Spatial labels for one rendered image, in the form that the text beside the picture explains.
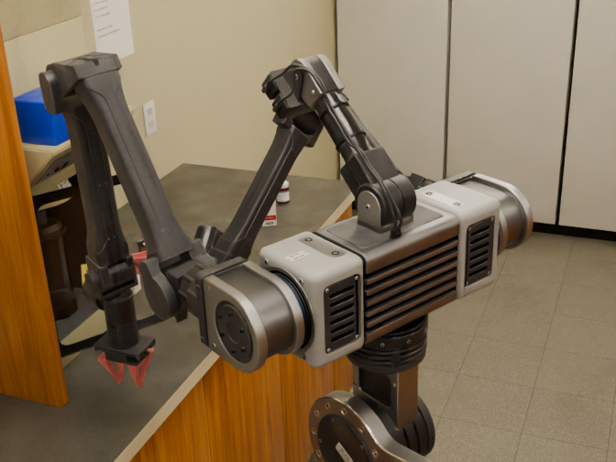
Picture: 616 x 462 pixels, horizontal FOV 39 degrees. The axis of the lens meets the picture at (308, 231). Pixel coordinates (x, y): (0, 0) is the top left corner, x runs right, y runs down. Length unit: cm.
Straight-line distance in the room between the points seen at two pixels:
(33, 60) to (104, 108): 58
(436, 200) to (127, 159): 49
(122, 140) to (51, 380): 77
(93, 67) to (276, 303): 47
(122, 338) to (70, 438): 32
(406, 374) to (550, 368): 241
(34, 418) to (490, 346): 235
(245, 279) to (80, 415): 84
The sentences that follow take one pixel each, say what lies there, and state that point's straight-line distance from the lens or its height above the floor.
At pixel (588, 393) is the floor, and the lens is 369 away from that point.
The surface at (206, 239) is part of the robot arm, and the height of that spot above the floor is 126.
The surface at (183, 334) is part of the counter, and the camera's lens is 222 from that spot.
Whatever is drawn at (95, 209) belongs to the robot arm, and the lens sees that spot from 156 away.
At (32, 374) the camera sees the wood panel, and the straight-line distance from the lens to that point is 203.
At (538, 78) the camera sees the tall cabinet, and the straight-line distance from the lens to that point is 464.
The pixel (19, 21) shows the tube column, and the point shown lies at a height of 174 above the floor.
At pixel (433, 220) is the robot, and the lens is 135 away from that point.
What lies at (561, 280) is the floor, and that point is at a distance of 449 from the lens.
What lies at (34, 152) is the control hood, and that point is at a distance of 184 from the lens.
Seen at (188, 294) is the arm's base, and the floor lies 146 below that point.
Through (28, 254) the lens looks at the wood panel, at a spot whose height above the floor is 132.
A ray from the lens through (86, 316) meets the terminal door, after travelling 208.
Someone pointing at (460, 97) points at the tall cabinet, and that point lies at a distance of 473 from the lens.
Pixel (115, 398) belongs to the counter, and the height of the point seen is 94.
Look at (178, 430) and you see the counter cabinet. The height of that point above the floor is 80.
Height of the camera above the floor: 208
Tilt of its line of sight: 25 degrees down
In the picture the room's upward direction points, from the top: 2 degrees counter-clockwise
